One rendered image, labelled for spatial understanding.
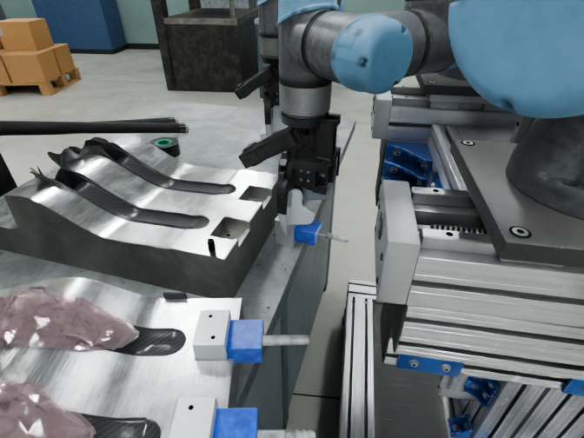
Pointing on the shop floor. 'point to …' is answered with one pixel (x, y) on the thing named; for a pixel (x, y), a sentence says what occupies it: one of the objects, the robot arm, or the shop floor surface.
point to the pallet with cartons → (33, 57)
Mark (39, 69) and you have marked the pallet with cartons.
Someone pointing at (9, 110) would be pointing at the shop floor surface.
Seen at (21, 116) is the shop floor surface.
